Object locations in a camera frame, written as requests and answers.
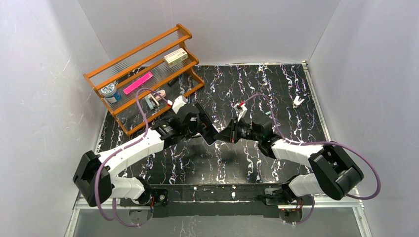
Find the small black object on shelf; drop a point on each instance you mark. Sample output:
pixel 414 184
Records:
pixel 173 81

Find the pink flat box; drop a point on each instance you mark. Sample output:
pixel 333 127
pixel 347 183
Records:
pixel 136 84

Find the white staple remover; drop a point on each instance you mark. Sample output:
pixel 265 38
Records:
pixel 297 101

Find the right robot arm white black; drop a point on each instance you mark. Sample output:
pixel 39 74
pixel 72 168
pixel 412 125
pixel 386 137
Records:
pixel 334 173

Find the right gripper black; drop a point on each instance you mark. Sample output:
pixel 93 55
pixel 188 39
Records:
pixel 232 132

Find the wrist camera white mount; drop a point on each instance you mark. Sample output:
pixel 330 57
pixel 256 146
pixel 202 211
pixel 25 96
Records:
pixel 179 102
pixel 241 110

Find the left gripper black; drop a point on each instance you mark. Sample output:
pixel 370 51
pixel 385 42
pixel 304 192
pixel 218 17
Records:
pixel 201 118

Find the pink white stapler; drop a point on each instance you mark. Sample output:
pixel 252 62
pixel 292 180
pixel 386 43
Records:
pixel 161 94

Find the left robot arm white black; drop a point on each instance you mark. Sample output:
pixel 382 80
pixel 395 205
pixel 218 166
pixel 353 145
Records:
pixel 97 175

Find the orange wooden shelf rack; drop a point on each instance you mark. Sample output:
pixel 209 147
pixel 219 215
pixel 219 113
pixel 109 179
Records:
pixel 147 57

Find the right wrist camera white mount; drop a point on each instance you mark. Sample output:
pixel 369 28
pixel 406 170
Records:
pixel 241 110

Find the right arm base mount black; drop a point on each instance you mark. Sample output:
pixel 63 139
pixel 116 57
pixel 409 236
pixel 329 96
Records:
pixel 283 195

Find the white cardboard box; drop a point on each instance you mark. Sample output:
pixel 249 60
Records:
pixel 176 57

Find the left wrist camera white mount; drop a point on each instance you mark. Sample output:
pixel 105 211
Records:
pixel 179 102

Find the teal white stapler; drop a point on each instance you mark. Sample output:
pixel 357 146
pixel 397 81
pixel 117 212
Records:
pixel 152 102

